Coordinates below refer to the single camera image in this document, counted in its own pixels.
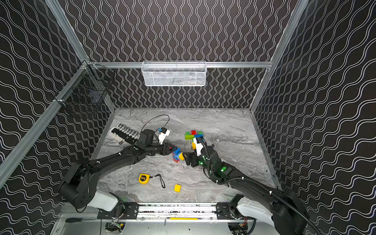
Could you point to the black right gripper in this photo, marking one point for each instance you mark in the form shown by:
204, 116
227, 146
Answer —
194, 156

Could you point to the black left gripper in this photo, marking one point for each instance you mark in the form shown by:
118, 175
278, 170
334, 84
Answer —
167, 148

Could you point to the yellow small lego brick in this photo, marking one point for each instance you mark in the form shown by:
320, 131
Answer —
181, 157

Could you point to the yellow lego brick front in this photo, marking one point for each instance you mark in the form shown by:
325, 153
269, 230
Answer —
177, 188

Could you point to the lime green long lego brick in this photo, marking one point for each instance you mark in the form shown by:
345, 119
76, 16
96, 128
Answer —
189, 137

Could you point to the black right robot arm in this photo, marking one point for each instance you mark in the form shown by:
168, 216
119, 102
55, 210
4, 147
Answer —
288, 214

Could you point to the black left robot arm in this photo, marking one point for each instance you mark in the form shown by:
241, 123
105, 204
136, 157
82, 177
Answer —
79, 185

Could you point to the yellow tape measure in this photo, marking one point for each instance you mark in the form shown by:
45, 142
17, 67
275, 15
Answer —
144, 178

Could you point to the black socket set holder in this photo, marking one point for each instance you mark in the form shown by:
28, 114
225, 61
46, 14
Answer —
125, 134

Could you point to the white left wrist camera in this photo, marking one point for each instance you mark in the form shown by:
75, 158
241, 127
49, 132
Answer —
163, 133

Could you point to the white wire mesh basket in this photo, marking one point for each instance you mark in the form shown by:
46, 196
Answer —
174, 73

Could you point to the black wire mesh basket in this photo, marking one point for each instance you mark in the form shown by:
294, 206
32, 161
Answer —
86, 97

